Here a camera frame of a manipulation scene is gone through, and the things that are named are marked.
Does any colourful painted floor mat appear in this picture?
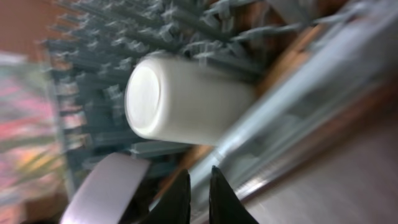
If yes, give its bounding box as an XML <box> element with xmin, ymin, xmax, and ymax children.
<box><xmin>1</xmin><ymin>52</ymin><xmax>67</xmax><ymax>223</ymax></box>

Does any dark brown serving tray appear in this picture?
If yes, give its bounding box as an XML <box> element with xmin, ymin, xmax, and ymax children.
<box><xmin>244</xmin><ymin>106</ymin><xmax>397</xmax><ymax>223</ymax></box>

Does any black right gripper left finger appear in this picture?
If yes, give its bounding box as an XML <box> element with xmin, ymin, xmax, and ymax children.
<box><xmin>140</xmin><ymin>169</ymin><xmax>191</xmax><ymax>224</ymax></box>

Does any white bowl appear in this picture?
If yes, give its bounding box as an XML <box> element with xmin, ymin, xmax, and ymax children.
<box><xmin>60</xmin><ymin>153</ymin><xmax>150</xmax><ymax>224</ymax></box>

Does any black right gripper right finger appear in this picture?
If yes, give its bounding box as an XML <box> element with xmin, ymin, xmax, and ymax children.
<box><xmin>209</xmin><ymin>166</ymin><xmax>258</xmax><ymax>224</ymax></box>

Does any white cup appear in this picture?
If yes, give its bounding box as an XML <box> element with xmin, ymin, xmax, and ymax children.
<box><xmin>124</xmin><ymin>57</ymin><xmax>256</xmax><ymax>146</ymax></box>

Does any grey plastic dish rack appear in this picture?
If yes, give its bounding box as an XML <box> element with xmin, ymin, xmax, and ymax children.
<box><xmin>43</xmin><ymin>0</ymin><xmax>398</xmax><ymax>218</ymax></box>

